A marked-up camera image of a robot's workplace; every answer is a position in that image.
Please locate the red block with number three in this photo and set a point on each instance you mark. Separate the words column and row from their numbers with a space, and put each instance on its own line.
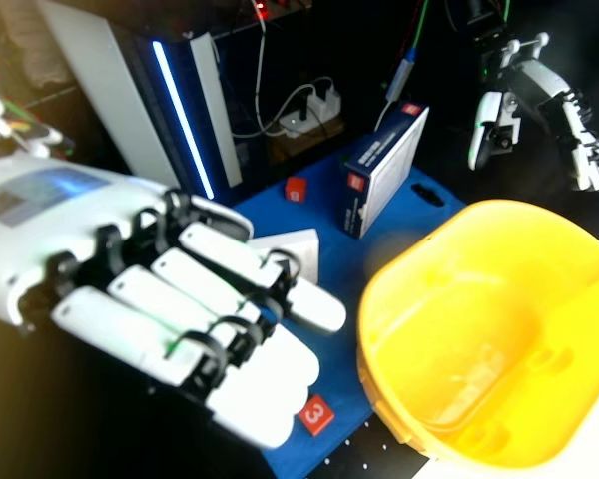
column 315, row 414

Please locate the white box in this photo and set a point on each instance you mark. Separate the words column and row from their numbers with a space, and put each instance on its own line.
column 299, row 247

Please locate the white tower with blue light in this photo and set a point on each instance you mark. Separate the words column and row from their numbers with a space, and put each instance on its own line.
column 105, row 75

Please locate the yellow plastic tub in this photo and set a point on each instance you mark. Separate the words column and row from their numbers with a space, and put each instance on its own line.
column 479, row 324

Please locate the blue mat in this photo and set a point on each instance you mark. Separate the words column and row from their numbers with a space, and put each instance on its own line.
column 274, row 214

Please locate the white plug adapter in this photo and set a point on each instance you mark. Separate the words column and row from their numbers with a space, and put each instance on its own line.
column 329, row 102

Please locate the plain red block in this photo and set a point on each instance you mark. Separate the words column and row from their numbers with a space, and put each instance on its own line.
column 295, row 189

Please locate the dark blue product box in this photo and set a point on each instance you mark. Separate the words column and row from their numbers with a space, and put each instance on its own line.
column 379, row 164

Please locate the white power strip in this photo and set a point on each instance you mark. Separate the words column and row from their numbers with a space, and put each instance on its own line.
column 299, row 125

